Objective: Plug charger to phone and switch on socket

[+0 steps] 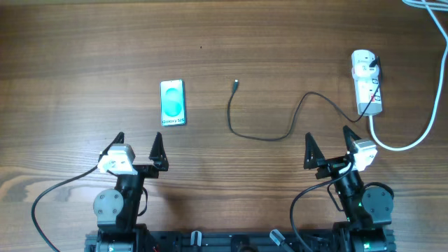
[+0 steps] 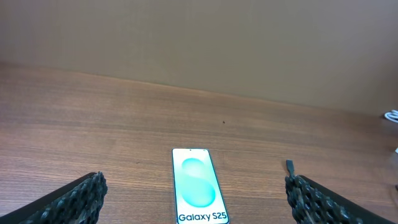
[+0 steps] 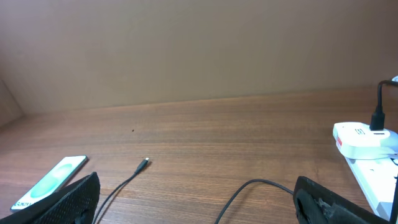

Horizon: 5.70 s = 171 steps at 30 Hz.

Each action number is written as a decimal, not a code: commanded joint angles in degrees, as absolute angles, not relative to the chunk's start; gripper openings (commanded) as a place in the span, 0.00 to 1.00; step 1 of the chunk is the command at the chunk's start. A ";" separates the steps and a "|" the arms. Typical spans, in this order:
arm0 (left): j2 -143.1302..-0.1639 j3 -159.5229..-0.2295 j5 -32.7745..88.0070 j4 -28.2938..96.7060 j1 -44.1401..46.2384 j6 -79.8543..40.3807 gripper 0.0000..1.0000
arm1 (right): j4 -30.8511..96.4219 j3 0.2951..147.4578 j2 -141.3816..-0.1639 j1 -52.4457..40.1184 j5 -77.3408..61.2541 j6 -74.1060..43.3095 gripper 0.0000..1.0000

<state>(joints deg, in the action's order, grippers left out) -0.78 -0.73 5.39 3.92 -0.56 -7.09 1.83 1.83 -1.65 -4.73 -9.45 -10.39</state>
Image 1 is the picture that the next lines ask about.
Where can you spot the white power strip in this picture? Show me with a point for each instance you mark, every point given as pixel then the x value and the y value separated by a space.
pixel 368 95

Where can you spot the blue screen Galaxy smartphone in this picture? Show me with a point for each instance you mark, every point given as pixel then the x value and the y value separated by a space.
pixel 173 104

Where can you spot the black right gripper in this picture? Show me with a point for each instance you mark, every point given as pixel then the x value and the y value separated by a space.
pixel 318 159

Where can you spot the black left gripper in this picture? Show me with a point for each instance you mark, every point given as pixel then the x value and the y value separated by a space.
pixel 157 155

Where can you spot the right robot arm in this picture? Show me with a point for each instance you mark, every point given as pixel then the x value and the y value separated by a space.
pixel 367 206

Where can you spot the white USB plug adapter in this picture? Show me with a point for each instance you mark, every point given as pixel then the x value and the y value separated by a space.
pixel 362 69

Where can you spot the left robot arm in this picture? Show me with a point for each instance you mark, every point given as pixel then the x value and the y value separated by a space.
pixel 117 209

